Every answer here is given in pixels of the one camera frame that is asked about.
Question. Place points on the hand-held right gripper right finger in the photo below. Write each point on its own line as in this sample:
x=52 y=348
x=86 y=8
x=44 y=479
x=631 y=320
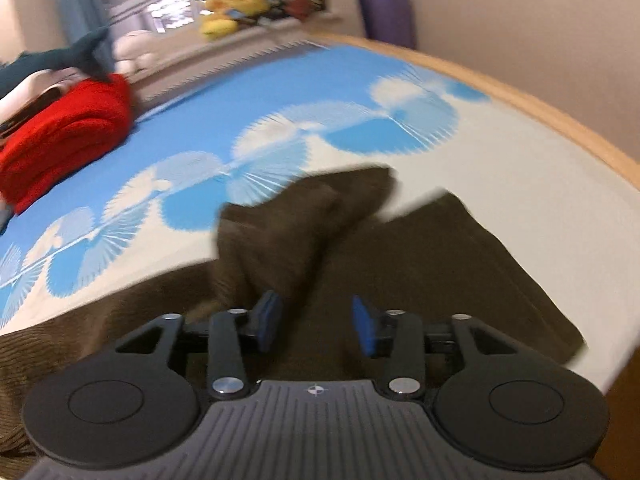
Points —
x=364 y=327

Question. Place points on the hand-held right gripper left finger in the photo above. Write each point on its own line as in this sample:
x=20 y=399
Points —
x=267 y=320

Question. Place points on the blue white patterned bed sheet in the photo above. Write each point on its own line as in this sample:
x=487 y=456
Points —
x=200 y=125

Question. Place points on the grey mattress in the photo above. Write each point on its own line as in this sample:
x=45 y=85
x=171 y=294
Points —
x=210 y=72

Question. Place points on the red folded blanket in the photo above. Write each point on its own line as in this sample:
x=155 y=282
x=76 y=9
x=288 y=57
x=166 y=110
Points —
x=65 y=135

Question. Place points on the windowsill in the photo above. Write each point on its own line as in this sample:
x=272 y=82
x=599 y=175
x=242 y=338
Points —
x=240 y=45

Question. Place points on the yellow plush toy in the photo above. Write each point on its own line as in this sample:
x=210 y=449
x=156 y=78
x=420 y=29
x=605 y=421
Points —
x=217 y=27
x=247 y=0

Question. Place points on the white seal plush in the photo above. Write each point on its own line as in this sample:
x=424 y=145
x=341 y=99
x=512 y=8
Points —
x=137 y=50

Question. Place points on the white folded quilt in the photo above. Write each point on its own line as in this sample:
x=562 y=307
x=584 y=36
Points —
x=25 y=92

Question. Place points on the blue shark plush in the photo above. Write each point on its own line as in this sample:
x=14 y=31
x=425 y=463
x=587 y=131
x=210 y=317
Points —
x=30 y=67

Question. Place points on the blue curtain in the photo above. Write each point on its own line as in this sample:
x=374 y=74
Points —
x=80 y=5

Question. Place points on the wooden bed frame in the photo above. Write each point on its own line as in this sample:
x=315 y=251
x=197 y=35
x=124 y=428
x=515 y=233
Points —
x=550 y=115

